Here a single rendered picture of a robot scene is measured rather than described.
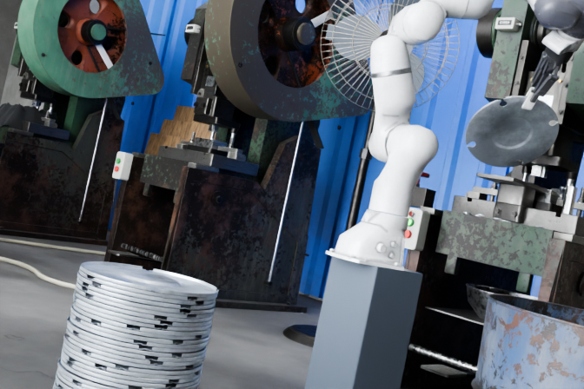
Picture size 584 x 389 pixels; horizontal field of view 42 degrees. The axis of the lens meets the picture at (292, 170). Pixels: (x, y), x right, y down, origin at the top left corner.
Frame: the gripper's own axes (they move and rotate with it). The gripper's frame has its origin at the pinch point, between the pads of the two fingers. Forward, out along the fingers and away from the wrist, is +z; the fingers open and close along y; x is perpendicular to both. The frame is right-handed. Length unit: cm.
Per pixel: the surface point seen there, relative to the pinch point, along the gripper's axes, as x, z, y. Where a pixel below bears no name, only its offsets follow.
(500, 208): -4.7, 36.5, -11.9
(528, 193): -11.5, 28.9, -9.9
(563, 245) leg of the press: -13.1, 21.0, -38.3
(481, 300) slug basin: -6, 61, -31
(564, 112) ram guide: -17.2, 7.9, 8.6
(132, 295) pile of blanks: 102, -2, -100
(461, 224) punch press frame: 5.6, 44.4, -14.6
